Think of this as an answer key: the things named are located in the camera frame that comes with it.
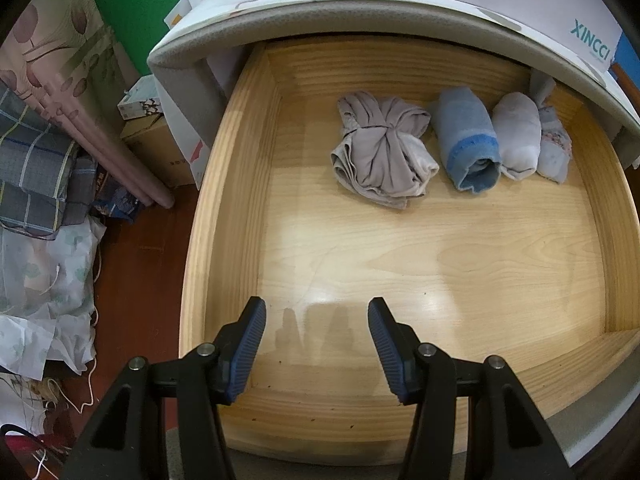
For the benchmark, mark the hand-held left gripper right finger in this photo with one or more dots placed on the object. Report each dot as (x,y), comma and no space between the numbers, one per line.
(392,355)

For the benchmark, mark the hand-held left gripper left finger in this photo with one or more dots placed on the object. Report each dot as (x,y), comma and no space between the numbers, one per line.
(245,350)

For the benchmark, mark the wooden drawer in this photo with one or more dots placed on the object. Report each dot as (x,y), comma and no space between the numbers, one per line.
(400,260)

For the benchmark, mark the grey knotted underwear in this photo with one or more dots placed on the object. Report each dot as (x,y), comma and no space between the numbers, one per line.
(385,160)

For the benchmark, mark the light blue floral underwear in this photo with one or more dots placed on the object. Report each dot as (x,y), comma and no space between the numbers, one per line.
(552,145)

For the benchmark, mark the white rolled underwear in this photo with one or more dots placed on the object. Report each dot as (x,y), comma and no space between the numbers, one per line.
(517,130)

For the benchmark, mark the blue packet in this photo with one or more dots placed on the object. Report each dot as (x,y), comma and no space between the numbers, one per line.
(117,200)

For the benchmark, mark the white leaf print cloth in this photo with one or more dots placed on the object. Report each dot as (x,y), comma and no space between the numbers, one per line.
(45,285)

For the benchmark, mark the brown cardboard box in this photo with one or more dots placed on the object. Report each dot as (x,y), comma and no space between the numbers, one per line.
(160,155)

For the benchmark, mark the small white carton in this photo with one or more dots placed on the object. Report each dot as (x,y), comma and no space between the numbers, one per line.
(140,102)

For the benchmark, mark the grey plaid cloth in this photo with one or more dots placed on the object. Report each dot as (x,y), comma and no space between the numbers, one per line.
(35,160)

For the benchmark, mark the pink floral curtain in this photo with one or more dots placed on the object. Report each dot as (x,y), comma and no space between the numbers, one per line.
(55,60)

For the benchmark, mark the green foam mat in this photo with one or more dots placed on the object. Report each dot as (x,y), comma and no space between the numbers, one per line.
(130,10)

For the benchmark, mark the blue foam mat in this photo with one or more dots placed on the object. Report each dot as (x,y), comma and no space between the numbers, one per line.
(627,52)

